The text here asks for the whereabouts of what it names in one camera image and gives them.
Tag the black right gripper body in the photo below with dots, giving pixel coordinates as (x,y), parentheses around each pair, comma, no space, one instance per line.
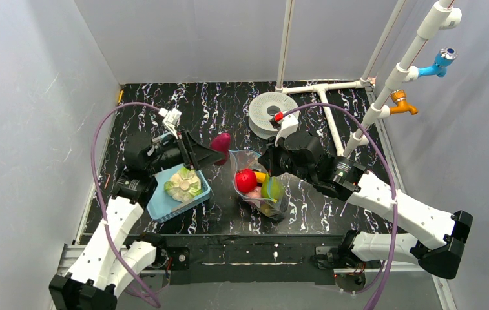
(272,156)

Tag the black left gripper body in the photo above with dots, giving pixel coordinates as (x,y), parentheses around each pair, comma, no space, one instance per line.
(186,150)

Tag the reddish toy sweet potato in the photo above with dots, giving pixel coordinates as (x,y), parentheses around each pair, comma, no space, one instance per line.
(221,143)

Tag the green toy pear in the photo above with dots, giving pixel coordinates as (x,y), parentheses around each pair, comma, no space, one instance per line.
(272,189)

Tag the clear zip top bag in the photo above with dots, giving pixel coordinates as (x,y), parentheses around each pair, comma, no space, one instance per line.
(248,159)

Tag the light blue plastic basket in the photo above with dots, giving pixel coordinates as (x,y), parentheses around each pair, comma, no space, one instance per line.
(161,207)

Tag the red toy apple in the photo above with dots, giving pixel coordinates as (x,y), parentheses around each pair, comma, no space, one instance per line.
(245,180)

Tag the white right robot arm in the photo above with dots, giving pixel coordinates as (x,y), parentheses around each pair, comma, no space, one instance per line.
(432,239)

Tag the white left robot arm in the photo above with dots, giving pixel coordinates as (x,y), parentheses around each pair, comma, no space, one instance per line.
(101,272)

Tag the green white toy cabbage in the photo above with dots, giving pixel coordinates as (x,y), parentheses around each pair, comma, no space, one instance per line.
(184,185)

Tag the white perforated filament spool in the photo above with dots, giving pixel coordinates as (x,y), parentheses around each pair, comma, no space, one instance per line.
(263,108)

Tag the orange plastic tap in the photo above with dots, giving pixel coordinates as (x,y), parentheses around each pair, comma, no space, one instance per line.
(401,105)

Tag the blue plastic tap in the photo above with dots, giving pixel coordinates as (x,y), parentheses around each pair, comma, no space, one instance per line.
(444,58)

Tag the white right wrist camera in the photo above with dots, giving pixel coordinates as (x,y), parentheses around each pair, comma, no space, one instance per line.
(285,126)

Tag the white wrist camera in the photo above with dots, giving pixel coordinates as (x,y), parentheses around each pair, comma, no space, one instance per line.
(285,126)
(171,120)

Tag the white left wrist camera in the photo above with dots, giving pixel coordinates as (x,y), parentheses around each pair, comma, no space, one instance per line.
(171,120)

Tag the white PVC pipe frame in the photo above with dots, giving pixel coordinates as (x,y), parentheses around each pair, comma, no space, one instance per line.
(442,15)

